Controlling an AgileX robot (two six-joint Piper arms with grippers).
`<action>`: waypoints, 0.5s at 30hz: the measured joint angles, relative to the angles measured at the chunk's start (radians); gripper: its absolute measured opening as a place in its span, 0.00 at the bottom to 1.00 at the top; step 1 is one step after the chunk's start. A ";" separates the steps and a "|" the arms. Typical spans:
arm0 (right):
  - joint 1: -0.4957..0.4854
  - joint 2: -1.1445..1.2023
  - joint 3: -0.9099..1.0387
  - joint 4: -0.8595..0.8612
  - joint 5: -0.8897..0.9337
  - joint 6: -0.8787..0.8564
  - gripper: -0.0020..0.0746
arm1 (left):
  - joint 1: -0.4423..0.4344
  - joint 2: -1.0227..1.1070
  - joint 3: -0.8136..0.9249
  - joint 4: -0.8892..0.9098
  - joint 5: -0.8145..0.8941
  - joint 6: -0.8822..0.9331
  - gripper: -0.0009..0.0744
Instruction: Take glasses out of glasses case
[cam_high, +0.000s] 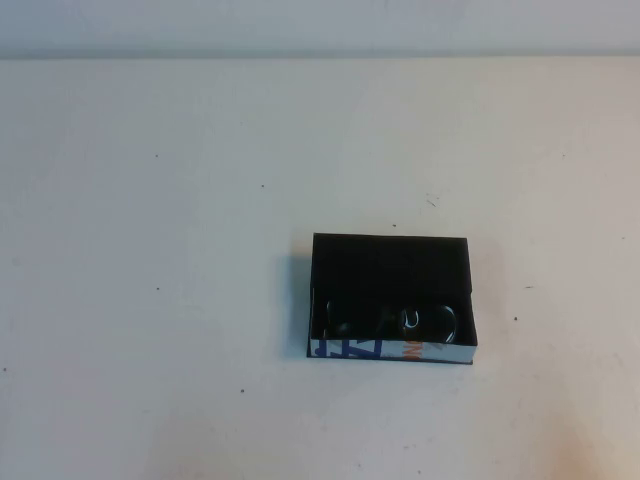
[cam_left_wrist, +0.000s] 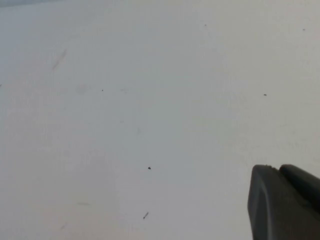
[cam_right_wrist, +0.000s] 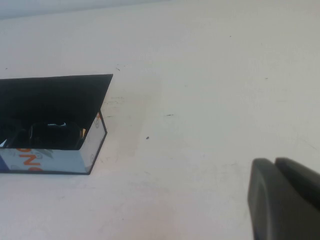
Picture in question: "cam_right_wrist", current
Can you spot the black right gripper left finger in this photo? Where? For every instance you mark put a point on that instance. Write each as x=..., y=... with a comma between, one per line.
x=275, y=207

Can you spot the black printed glasses case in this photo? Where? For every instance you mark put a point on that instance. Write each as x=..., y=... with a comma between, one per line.
x=53, y=96

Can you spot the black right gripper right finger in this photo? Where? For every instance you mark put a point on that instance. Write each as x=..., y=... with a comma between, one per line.
x=302, y=177

